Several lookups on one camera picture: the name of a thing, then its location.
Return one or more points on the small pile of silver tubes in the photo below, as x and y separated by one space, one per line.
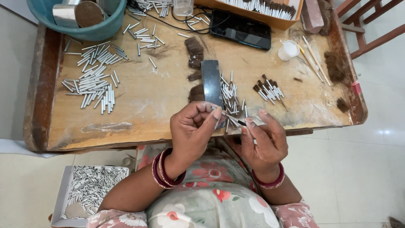
230 95

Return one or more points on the large pile of silver tubes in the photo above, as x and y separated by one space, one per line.
93 84

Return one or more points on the pile of haired brush ferrules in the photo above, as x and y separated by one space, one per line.
268 90

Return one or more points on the maroon bangles on wrist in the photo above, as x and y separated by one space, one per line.
269 185
164 177

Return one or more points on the heap of loose silver tubes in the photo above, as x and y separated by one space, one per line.
95 186

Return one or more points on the maroon bangles on left wrist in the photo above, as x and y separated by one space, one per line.
164 177

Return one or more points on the pink stone block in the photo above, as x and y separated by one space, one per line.
311 15

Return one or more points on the teal plastic basin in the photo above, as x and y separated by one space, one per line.
104 30

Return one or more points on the scattered group of silver tubes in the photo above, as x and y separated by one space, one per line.
144 38

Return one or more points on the dark stone block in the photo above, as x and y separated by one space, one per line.
211 82

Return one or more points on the large brown hair bundle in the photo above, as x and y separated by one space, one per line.
194 52

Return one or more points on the row of finished brush heads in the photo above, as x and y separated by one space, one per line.
269 9

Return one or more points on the white cardboard box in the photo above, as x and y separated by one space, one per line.
60 196

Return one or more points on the single silver tube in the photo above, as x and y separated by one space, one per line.
184 35
152 62

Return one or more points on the white small cup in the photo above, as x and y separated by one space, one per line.
289 50

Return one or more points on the person's left hand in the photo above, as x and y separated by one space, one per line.
189 136

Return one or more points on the small brown hair tuft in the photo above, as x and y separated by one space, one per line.
342 105

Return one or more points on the red tape piece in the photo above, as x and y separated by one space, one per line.
356 87

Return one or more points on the maroon bangles on right wrist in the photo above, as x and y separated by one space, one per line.
269 185

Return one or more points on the shiny metal roll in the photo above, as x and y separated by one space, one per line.
65 15

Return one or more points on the wooden chair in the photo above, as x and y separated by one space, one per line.
364 42

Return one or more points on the silver brush ferrule with hair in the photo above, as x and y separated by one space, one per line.
232 118

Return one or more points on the clear plastic cup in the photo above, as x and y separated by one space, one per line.
183 8

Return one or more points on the black phone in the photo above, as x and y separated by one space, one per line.
240 30

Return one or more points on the person's right hand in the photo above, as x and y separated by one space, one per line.
270 148

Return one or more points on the small brown hair bundle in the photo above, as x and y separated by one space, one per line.
194 76

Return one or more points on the person's floral garment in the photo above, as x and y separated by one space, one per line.
208 202

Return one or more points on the brown hair clump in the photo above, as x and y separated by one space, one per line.
326 17

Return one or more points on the wooden rimmed work table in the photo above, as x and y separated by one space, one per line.
41 95

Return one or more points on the thin wooden stick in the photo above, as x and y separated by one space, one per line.
310 63
316 60

